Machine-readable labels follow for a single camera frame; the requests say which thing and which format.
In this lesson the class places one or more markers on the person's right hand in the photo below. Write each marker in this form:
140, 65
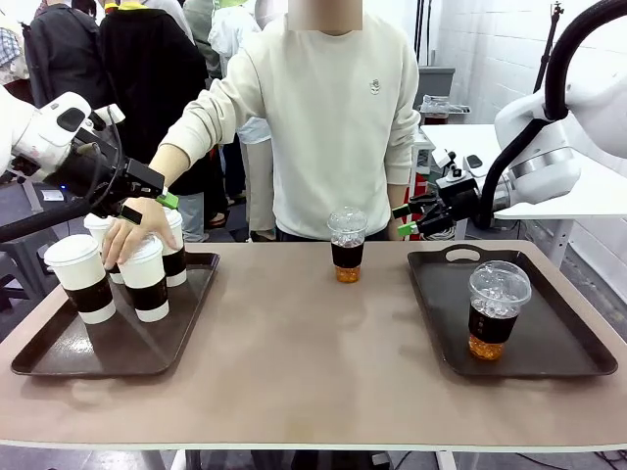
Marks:
154, 220

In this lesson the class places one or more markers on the red fabric item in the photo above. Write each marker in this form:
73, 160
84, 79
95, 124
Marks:
415, 185

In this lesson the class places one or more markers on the brown plastic serving tray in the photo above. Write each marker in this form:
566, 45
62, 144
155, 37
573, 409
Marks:
553, 318
147, 343

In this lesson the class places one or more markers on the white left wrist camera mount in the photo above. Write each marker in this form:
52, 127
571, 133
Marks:
110, 115

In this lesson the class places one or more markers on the bystander in black coat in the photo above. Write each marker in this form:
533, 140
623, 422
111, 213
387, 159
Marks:
147, 73

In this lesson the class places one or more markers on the black camera tripod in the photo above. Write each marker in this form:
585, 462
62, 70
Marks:
547, 44

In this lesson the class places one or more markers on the clear iced coffee cup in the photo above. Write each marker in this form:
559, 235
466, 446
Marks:
347, 254
497, 313

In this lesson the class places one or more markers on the bystander in dark grey jacket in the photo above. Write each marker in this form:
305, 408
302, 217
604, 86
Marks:
63, 59

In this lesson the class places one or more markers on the person's right forearm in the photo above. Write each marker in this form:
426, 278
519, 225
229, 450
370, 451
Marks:
169, 166

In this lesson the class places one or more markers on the bystander in white jacket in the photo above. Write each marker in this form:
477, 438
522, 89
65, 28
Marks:
230, 39

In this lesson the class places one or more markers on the person's left forearm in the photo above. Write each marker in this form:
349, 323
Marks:
397, 210

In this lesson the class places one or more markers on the small cluttered metal tray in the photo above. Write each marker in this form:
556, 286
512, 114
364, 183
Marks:
443, 107

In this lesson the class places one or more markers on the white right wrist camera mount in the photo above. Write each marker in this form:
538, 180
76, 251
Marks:
443, 157

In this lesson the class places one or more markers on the grey storage bin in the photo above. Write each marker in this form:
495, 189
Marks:
436, 83

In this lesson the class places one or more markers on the person in cream sweater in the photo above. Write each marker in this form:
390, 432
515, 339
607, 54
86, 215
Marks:
333, 122

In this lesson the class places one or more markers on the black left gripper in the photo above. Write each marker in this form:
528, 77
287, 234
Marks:
98, 171

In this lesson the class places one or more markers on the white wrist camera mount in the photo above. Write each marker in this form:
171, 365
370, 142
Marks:
443, 157
110, 115

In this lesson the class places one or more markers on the white background table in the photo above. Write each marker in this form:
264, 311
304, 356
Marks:
465, 139

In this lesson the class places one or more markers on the black stand pole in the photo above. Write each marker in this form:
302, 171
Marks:
425, 29

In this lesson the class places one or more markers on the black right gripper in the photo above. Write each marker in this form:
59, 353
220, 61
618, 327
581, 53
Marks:
455, 205

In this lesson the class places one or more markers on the white lidded paper coffee cup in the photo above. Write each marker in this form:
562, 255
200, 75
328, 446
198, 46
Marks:
81, 274
144, 279
95, 227
174, 254

